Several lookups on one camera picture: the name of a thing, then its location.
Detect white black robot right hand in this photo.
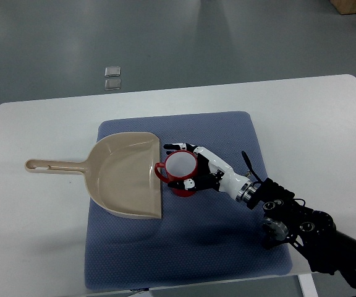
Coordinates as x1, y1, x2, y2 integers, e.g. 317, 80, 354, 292
163, 143, 256, 203

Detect red cup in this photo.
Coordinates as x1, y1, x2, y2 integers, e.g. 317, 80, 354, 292
154, 150, 198, 184

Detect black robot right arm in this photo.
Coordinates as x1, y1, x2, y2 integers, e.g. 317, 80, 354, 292
237, 178, 356, 289

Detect beige plastic dustpan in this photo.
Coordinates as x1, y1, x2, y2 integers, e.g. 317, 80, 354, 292
25, 132, 163, 219

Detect blue grey mat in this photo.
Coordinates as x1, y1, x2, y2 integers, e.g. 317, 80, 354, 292
85, 111, 292, 290

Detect upper metal floor plate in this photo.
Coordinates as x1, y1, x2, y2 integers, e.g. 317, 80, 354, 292
104, 66, 121, 77

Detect white table leg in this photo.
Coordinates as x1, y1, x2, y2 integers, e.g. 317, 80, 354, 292
298, 274, 318, 297

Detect wooden box corner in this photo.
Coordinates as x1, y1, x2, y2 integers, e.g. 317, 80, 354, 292
330, 0, 356, 15

